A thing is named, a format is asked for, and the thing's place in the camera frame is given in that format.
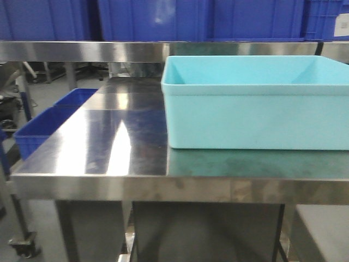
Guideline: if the blue crate upper shelf right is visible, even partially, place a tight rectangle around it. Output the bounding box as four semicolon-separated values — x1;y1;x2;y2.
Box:
207;1;305;42

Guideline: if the caster wheel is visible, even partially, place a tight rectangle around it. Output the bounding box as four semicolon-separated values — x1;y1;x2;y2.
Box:
8;232;41;259

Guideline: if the light turquoise plastic bin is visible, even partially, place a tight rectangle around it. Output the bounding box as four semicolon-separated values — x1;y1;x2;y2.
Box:
161;55;348;150

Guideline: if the white paper label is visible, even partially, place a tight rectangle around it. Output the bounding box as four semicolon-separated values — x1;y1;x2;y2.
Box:
334;13;349;37

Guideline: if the blue crate upper shelf left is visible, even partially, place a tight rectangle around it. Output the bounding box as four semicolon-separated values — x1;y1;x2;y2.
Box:
1;1;101;41

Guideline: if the blue crate upper shelf middle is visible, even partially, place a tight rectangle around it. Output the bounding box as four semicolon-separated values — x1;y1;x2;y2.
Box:
98;1;211;42

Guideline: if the stainless steel shelf rail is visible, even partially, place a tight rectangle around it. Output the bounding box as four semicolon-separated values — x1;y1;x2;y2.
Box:
1;41;348;63

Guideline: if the blue bin beside table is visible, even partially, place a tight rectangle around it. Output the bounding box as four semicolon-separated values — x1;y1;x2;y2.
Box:
13;106;80;161

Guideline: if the blue crate shelf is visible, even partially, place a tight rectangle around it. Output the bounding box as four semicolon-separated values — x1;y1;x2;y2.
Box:
207;1;305;42
98;1;211;42
1;1;101;41

